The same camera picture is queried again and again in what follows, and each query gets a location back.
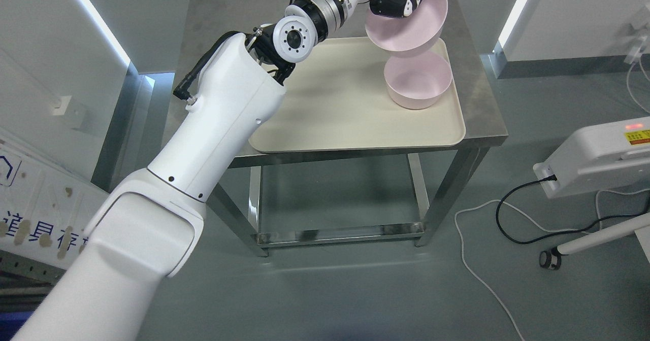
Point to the pink bowl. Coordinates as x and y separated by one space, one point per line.
417 82
412 35

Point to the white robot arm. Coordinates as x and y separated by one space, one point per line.
151 222

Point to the metal shelf rack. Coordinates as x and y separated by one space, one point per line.
25 291

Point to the cream plastic tray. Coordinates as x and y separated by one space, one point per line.
337 100

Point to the stainless steel table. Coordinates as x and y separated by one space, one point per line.
438 175

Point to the white equipment box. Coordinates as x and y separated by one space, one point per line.
600 156

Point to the white stand leg with caster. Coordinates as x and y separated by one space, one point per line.
638 226

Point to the white signboard with blue text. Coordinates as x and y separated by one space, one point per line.
44 208

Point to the white wall plug adapter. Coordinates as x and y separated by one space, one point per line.
639 43

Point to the white wall socket box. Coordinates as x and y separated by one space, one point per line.
71 112

